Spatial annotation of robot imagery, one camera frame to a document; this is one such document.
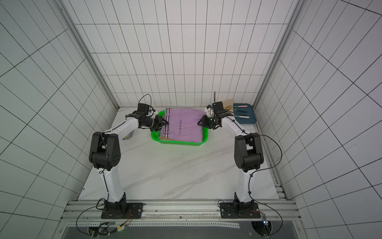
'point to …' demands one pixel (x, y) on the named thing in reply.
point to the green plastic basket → (155, 136)
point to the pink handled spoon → (240, 106)
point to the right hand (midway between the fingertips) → (195, 122)
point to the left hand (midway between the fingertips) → (165, 125)
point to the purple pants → (183, 124)
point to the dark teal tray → (243, 113)
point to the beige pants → (167, 139)
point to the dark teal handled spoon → (239, 110)
